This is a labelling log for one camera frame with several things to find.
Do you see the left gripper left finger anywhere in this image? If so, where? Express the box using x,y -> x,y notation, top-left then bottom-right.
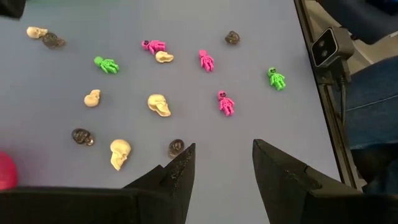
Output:
123,142 -> 197,224

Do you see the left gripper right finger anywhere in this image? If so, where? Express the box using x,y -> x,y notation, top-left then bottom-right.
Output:
252,139 -> 364,224

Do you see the cream plastic skull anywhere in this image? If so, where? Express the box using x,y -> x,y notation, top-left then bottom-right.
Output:
154,50 -> 175,64
147,93 -> 172,118
83,89 -> 102,108
109,138 -> 132,172
25,26 -> 49,40

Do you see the pink foam skeleton figure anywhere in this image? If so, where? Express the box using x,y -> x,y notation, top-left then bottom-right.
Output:
198,49 -> 215,73
141,39 -> 167,56
216,90 -> 236,117

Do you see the green foam skeleton figure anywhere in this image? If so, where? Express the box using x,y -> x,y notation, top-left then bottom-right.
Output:
93,55 -> 121,75
266,67 -> 287,91

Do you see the person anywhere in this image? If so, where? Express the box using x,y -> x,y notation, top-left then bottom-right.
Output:
315,0 -> 398,194

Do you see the blue-grey table mat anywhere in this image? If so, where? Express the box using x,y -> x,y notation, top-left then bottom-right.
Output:
0,0 -> 343,224

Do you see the pink round bowl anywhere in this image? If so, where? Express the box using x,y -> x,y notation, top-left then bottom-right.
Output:
0,151 -> 19,191

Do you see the black table frame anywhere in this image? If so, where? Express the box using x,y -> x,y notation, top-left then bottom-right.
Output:
293,0 -> 368,192

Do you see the grey depth camera box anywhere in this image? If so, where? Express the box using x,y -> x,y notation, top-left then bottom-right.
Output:
310,26 -> 356,68

